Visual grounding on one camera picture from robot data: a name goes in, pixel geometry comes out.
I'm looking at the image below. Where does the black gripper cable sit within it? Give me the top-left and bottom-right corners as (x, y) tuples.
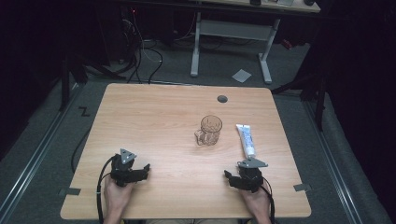
(95, 156), (116, 224)
(261, 175), (277, 224)

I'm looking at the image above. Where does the thin black floor cable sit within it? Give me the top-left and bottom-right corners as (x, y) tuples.
(70, 125), (93, 175)

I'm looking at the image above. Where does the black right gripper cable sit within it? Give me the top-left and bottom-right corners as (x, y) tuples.
(261, 175), (277, 224)

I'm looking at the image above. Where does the grey paper sheet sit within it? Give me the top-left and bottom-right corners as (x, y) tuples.
(231, 68), (253, 84)

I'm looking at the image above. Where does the person's left hand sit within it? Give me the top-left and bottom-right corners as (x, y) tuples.
(103, 177), (137, 217)

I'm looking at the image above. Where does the bundle of black floor cables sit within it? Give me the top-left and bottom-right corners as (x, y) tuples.
(120, 7), (164, 85)

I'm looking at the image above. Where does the white toothpaste tube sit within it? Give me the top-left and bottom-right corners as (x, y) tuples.
(234, 123), (257, 160)

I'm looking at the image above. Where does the metal floor rail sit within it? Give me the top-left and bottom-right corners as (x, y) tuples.
(303, 101), (365, 224)
(0, 83), (82, 218)

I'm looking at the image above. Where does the clear glass mug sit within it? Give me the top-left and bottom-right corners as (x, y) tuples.
(193, 114), (224, 147)

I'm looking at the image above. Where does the grey tape piece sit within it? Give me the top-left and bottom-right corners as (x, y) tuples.
(292, 183), (312, 192)
(58, 187), (82, 197)

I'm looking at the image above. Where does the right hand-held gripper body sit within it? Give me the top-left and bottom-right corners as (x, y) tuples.
(233, 157), (269, 193)

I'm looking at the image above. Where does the black metal stand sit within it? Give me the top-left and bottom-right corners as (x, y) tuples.
(270, 73), (329, 133)
(58, 50), (127, 112)

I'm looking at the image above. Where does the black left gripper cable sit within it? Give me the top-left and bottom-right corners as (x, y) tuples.
(95, 156), (116, 224)

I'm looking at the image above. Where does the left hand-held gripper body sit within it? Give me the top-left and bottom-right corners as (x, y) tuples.
(109, 147), (145, 188)

